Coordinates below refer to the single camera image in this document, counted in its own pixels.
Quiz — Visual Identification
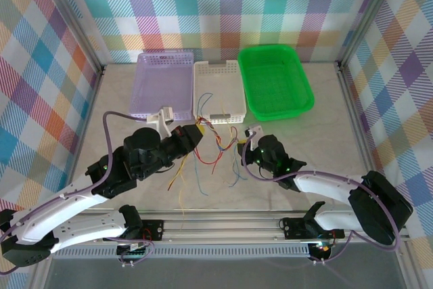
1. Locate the aluminium table side rail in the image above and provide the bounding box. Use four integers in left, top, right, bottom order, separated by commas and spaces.
336, 64, 420, 289
28, 65, 106, 289

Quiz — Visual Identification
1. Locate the aluminium frame post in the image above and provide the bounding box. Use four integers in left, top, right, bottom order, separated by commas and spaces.
33, 0, 106, 76
336, 0, 407, 70

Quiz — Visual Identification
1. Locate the green plastic basket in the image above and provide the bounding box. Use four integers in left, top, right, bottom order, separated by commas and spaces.
237, 43, 316, 123

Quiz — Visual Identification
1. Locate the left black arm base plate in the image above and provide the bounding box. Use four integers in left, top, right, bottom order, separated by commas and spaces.
140, 220, 165, 242

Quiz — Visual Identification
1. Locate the purple plastic basket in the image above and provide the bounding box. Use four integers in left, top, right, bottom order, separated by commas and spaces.
129, 51, 196, 124

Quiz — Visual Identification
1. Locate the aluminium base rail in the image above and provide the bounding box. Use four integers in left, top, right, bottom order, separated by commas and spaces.
76, 208, 412, 248

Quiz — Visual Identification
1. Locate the white plastic basket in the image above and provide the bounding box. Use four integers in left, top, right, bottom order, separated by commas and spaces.
191, 60, 248, 125

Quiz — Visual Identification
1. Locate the small circuit board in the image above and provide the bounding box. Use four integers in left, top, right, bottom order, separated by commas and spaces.
116, 240, 152, 258
309, 240, 334, 256

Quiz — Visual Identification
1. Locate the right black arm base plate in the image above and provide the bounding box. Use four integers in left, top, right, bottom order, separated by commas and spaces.
282, 217, 344, 240

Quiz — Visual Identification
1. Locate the thick yellow wire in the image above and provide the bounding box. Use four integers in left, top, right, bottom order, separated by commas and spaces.
167, 118, 224, 192

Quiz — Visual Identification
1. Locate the grey slotted cable duct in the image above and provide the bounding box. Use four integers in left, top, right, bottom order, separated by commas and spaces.
50, 246, 312, 260

